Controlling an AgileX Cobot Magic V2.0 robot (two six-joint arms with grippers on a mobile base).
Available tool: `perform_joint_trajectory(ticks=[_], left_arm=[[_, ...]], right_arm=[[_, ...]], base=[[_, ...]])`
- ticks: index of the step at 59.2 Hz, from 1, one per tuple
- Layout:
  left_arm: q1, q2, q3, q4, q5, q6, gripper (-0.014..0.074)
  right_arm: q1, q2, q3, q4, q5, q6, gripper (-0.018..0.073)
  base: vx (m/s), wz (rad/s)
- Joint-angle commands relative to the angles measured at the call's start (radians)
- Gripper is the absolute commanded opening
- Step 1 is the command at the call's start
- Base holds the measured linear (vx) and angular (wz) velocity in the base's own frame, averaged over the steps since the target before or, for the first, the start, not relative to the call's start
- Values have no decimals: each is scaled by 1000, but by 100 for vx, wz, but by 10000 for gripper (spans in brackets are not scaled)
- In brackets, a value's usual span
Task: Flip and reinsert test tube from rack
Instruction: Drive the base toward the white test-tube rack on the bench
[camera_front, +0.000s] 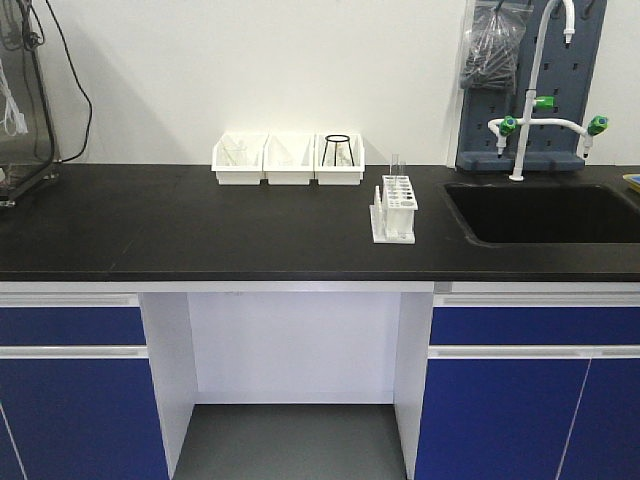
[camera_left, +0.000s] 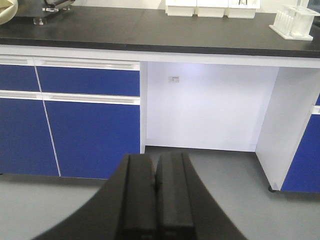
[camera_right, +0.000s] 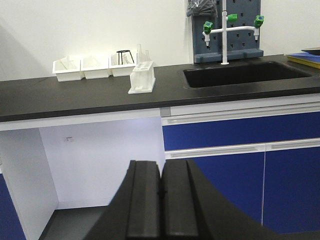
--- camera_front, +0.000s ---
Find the plastic bag of pegs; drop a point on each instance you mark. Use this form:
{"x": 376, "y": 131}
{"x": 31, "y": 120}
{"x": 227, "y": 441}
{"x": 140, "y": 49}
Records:
{"x": 492, "y": 45}

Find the clear glass test tube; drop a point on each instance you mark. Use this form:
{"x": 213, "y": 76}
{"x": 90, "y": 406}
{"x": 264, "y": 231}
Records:
{"x": 395, "y": 165}
{"x": 400, "y": 168}

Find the white storage bin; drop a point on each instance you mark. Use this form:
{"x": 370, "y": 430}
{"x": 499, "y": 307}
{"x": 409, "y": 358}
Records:
{"x": 288, "y": 159}
{"x": 250, "y": 174}
{"x": 341, "y": 175}

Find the left blue cabinet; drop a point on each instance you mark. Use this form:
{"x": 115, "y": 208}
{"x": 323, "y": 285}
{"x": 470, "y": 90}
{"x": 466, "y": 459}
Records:
{"x": 77, "y": 395}

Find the yellow tray corner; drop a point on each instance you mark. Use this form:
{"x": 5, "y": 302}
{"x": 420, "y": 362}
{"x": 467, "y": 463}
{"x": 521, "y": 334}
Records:
{"x": 633, "y": 180}

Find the right blue cabinet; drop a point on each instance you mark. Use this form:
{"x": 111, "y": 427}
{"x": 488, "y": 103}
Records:
{"x": 546, "y": 388}

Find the black metal tripod stand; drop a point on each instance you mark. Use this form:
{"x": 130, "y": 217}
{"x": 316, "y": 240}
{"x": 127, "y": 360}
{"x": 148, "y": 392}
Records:
{"x": 337, "y": 151}

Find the white gooseneck lab faucet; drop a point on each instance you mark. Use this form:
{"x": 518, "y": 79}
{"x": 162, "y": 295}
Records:
{"x": 503, "y": 127}

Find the right white storage bin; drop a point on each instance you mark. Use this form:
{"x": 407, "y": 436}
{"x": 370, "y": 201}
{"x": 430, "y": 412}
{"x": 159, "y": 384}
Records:
{"x": 341, "y": 175}

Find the clear acrylic enclosure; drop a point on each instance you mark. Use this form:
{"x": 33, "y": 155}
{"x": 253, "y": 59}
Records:
{"x": 28, "y": 149}

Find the clear glass beaker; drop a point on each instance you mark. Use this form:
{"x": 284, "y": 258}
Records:
{"x": 242, "y": 145}

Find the blue-grey pegboard drying rack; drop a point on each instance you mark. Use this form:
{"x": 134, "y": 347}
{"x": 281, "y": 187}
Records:
{"x": 567, "y": 65}

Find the black lab sink basin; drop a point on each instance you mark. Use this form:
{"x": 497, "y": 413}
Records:
{"x": 501, "y": 215}

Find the left white storage bin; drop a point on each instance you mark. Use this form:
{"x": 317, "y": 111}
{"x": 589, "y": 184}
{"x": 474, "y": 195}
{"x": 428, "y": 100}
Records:
{"x": 250, "y": 174}

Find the white test tube rack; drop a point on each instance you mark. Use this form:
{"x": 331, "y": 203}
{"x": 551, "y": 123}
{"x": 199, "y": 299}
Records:
{"x": 392, "y": 213}

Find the blue cabinet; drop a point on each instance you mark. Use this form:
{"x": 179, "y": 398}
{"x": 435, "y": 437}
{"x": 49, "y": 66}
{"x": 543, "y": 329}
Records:
{"x": 77, "y": 395}
{"x": 546, "y": 388}

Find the middle white storage bin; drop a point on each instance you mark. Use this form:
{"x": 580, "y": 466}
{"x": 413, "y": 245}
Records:
{"x": 288, "y": 159}

